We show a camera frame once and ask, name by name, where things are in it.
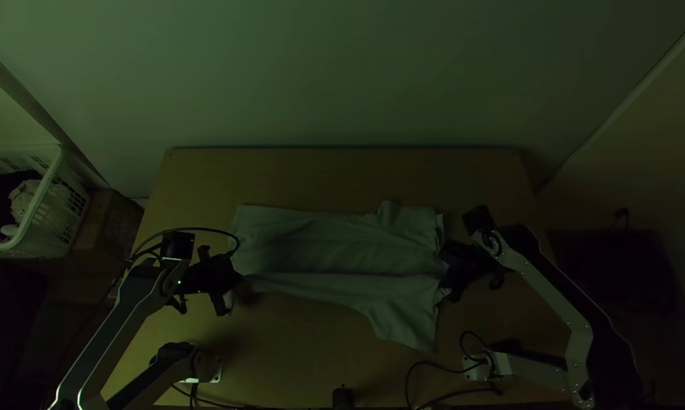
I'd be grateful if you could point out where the white laundry basket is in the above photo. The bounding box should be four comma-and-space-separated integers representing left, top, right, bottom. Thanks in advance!
0, 143, 91, 258

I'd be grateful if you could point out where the heap of clothes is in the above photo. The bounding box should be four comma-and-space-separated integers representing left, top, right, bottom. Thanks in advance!
0, 169, 43, 244

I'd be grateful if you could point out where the white t-shirt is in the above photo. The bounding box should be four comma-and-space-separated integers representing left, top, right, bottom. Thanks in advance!
227, 200, 453, 354

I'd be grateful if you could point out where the black cable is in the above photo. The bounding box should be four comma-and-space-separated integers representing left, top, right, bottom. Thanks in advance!
404, 330, 504, 410
128, 225, 243, 265

